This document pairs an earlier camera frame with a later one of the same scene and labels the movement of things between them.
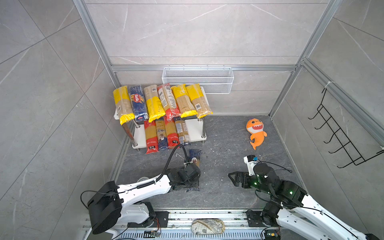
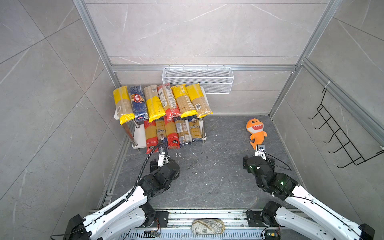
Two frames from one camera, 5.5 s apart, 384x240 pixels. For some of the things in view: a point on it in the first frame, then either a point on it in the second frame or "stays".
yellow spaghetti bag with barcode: x=200 y=105 stays
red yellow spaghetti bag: x=151 y=138 stays
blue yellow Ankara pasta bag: x=195 y=153 -> x=195 y=128
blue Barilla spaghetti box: x=139 y=105 stays
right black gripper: x=245 y=175 -> x=245 y=161
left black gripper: x=196 y=184 -> x=153 y=166
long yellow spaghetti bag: x=123 y=104 stays
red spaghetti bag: x=172 y=132 stays
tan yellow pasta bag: x=154 y=106 stays
